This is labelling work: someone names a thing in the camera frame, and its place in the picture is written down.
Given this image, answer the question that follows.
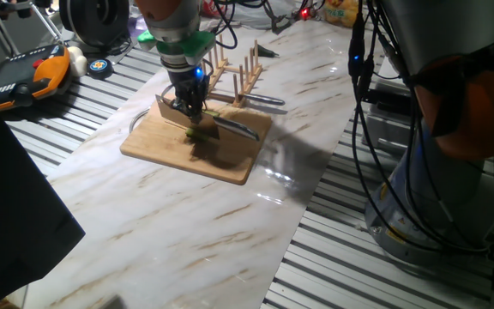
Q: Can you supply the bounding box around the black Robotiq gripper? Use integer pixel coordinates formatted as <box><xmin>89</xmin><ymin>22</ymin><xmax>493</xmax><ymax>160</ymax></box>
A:
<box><xmin>167</xmin><ymin>64</ymin><xmax>210</xmax><ymax>125</ymax></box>

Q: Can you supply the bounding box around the steel cleaver knife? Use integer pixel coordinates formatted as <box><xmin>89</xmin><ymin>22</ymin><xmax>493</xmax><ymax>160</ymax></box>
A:
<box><xmin>155</xmin><ymin>94</ymin><xmax>261</xmax><ymax>142</ymax></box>

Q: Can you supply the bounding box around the green cucumber piece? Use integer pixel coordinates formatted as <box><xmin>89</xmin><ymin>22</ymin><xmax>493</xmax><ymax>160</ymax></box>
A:
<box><xmin>184</xmin><ymin>127</ymin><xmax>211</xmax><ymax>143</ymax></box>

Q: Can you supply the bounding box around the wooden cutting board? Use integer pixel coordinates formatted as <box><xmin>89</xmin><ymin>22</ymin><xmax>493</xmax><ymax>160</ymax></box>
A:
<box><xmin>120</xmin><ymin>99</ymin><xmax>273</xmax><ymax>186</ymax></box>

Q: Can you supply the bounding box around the wooden peg knife rack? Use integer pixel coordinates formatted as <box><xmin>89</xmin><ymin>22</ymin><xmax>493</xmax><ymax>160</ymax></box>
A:
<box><xmin>203</xmin><ymin>33</ymin><xmax>264</xmax><ymax>108</ymax></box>

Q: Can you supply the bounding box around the steel kitchen knife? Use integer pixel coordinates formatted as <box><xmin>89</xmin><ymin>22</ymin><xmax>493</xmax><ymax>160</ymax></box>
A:
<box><xmin>210</xmin><ymin>91</ymin><xmax>286</xmax><ymax>107</ymax></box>

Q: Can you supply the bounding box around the purple plastic wrapper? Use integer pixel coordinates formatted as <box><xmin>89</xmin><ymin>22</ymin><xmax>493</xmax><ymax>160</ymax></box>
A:
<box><xmin>127</xmin><ymin>16</ymin><xmax>146</xmax><ymax>40</ymax></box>

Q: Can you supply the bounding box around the white plastic bag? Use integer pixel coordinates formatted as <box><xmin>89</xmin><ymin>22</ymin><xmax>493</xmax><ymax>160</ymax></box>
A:
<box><xmin>220</xmin><ymin>0</ymin><xmax>299</xmax><ymax>29</ymax></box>

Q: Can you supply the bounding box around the small white rounded object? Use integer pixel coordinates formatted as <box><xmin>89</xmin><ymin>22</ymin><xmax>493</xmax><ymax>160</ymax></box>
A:
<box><xmin>66</xmin><ymin>45</ymin><xmax>88</xmax><ymax>78</ymax></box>

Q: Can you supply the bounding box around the white marble pattern mat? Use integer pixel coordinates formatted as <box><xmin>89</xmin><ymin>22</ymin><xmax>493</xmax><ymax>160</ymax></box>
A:
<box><xmin>9</xmin><ymin>16</ymin><xmax>381</xmax><ymax>309</ymax></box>

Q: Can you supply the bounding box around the black orange teach pendant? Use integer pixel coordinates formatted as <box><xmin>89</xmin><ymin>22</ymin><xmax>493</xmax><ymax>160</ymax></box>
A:
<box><xmin>0</xmin><ymin>44</ymin><xmax>73</xmax><ymax>113</ymax></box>

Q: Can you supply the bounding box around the bag of yellow fruit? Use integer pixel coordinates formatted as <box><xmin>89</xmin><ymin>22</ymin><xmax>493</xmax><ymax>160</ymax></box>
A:
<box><xmin>323</xmin><ymin>0</ymin><xmax>359</xmax><ymax>27</ymax></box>

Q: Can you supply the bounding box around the green printed mount bracket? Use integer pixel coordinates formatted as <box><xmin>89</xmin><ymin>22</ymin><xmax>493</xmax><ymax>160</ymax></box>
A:
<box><xmin>136</xmin><ymin>28</ymin><xmax>217</xmax><ymax>66</ymax></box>

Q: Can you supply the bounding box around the dark handled small tool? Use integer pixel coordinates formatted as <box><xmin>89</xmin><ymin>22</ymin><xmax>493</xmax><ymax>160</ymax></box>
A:
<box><xmin>257</xmin><ymin>44</ymin><xmax>280</xmax><ymax>59</ymax></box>

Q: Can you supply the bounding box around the black cable with plug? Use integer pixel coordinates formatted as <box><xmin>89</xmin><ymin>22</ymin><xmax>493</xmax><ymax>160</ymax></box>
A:
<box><xmin>346</xmin><ymin>0</ymin><xmax>492</xmax><ymax>254</ymax></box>

